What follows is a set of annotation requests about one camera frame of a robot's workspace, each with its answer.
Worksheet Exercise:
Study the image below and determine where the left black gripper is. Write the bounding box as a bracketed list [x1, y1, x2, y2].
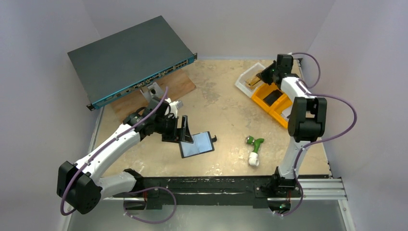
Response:
[154, 115, 192, 143]

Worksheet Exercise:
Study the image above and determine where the grey blue network switch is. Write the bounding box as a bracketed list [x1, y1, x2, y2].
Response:
[67, 16, 197, 111]

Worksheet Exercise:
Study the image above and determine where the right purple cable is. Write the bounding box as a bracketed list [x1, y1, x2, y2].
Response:
[288, 51, 357, 179]

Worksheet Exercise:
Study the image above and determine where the gold VIP card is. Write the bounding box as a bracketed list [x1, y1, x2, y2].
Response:
[246, 76, 261, 88]

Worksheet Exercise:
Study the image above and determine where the small metal bracket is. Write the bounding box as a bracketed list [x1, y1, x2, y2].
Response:
[140, 82, 164, 102]

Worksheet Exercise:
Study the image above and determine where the wooden board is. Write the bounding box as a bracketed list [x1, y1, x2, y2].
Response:
[110, 70, 196, 121]

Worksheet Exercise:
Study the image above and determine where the yellow plastic bin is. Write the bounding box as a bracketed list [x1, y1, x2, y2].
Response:
[251, 83, 293, 128]

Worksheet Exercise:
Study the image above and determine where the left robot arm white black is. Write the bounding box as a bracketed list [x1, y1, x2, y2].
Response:
[57, 98, 193, 216]

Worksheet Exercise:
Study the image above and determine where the purple cable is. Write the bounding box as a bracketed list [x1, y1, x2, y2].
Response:
[288, 51, 357, 179]
[60, 86, 169, 217]

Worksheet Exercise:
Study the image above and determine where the white plastic bin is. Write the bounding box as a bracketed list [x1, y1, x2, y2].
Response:
[234, 62, 266, 98]

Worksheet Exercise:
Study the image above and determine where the green white pipe fitting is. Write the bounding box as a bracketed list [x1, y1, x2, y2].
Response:
[245, 136, 264, 167]

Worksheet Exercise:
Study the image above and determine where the black card in yellow bin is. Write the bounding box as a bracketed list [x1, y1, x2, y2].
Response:
[263, 90, 283, 106]

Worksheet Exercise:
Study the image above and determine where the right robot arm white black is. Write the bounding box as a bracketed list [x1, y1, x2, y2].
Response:
[257, 54, 327, 196]

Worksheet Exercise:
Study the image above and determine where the black leather card holder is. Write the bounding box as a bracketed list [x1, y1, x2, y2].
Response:
[179, 131, 217, 158]

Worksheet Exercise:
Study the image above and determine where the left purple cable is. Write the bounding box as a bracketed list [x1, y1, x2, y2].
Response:
[60, 86, 169, 217]

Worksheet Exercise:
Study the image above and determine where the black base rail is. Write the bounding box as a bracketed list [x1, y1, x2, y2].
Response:
[114, 171, 303, 212]

